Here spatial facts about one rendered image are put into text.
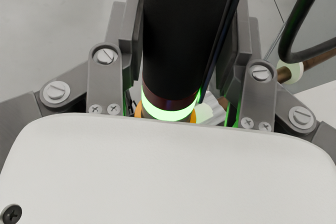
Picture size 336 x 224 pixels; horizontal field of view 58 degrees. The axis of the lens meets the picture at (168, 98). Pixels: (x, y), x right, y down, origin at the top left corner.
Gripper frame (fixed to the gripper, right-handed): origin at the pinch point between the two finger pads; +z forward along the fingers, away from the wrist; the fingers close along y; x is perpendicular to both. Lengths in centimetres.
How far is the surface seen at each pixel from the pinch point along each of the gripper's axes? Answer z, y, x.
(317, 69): 78, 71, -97
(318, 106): 22, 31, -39
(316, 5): 109, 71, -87
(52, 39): 131, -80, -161
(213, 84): 30, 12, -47
